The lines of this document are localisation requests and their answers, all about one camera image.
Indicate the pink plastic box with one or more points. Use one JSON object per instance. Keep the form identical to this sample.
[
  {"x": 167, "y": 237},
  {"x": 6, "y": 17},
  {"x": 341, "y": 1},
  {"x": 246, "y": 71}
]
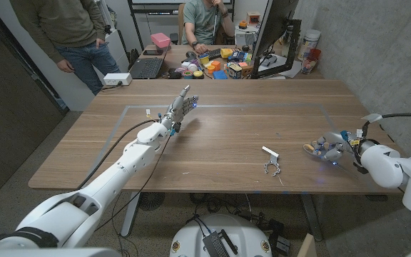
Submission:
[{"x": 160, "y": 39}]

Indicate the white cabinet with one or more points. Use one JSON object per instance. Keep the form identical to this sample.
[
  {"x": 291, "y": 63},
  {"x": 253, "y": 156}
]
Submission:
[{"x": 114, "y": 43}]

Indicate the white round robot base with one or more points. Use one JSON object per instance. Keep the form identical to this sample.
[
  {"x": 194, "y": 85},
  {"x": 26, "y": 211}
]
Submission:
[{"x": 243, "y": 232}]

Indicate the black laptop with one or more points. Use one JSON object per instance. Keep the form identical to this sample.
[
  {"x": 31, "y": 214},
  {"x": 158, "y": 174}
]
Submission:
[{"x": 146, "y": 68}]

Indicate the yellow round lid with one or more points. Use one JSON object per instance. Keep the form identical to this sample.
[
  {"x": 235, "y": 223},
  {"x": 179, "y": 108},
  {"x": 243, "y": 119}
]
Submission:
[{"x": 198, "y": 74}]

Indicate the black keyboard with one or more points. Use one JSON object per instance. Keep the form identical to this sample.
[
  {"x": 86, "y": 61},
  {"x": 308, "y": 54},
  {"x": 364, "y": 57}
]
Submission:
[{"x": 213, "y": 53}]

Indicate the white desktop appliance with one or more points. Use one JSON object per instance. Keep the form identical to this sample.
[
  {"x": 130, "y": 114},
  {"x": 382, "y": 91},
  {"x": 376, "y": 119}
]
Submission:
[{"x": 245, "y": 36}]

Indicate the white power strip box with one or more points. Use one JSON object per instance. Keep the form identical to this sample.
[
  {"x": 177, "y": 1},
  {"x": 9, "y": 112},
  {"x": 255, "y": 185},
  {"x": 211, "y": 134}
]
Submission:
[{"x": 117, "y": 79}]

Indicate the metal claw gear bracket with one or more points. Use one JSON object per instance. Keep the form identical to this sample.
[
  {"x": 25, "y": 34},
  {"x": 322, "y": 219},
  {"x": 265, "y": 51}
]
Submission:
[{"x": 273, "y": 155}]

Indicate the dark door panel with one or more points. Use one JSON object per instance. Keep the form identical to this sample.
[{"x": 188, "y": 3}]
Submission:
[{"x": 9, "y": 107}]

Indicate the person in olive sweater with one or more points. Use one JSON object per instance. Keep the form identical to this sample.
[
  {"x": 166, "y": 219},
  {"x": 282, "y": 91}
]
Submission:
[{"x": 66, "y": 21}]

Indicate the colourful printed carton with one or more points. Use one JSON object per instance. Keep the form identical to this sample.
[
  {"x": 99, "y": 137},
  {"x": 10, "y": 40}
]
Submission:
[{"x": 234, "y": 70}]

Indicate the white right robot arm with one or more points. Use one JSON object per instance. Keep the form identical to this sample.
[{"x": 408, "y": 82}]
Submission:
[{"x": 387, "y": 167}]

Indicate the black monitor stand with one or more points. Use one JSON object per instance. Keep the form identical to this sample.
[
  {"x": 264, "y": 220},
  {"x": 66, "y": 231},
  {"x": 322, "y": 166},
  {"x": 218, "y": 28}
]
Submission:
[{"x": 293, "y": 46}]

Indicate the white lidded canister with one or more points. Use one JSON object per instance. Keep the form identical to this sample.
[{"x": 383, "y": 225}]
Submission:
[{"x": 309, "y": 41}]

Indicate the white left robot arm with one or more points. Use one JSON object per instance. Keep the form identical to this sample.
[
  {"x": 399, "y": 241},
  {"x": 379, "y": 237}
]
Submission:
[{"x": 127, "y": 160}]

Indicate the black computer mouse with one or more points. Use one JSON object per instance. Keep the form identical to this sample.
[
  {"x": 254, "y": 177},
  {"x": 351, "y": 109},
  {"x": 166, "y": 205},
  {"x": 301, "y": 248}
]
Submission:
[{"x": 190, "y": 54}]

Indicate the black computer monitor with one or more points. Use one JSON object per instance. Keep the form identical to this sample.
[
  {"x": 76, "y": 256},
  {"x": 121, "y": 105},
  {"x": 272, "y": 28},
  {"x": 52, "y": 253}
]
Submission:
[{"x": 275, "y": 25}]

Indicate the yellow cup with blue rim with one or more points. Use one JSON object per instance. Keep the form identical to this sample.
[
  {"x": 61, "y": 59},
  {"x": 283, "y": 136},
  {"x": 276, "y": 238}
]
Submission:
[{"x": 204, "y": 59}]

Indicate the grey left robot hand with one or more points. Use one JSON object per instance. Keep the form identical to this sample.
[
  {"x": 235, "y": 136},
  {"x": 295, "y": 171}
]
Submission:
[{"x": 177, "y": 109}]

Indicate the round black floor fan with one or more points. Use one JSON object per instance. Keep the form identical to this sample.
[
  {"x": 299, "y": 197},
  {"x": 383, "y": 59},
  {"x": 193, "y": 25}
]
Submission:
[{"x": 151, "y": 201}]

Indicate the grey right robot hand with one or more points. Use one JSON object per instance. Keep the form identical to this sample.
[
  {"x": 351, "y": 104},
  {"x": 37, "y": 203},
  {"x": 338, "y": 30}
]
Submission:
[{"x": 337, "y": 142}]

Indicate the grey table leg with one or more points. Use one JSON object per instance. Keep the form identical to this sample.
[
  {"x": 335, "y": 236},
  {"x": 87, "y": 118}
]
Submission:
[
  {"x": 312, "y": 217},
  {"x": 130, "y": 214}
]

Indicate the person in green t-shirt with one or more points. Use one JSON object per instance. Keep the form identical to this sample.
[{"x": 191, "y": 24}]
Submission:
[{"x": 200, "y": 18}]

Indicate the black box with antenna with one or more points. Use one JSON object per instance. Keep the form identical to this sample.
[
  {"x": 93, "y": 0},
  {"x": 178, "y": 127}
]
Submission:
[{"x": 214, "y": 244}]

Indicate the orange cup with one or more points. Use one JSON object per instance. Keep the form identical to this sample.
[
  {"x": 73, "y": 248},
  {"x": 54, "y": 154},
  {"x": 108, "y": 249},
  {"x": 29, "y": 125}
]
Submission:
[{"x": 215, "y": 65}]

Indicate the light wooden block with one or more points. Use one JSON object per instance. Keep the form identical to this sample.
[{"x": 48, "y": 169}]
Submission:
[{"x": 305, "y": 248}]

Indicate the black power adapter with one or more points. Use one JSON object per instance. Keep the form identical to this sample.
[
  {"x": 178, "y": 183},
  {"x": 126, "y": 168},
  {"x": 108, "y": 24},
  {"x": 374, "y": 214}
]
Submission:
[{"x": 280, "y": 245}]

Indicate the blue flat box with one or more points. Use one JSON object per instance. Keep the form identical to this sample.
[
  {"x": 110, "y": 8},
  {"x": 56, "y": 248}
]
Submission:
[{"x": 220, "y": 75}]

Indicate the orange small box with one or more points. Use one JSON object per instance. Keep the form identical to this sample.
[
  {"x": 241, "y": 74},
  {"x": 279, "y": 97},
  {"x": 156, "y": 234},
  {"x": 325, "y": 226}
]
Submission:
[{"x": 253, "y": 17}]

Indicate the black shelf frame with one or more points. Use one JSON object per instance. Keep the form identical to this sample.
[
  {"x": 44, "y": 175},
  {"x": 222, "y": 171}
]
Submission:
[{"x": 136, "y": 25}]

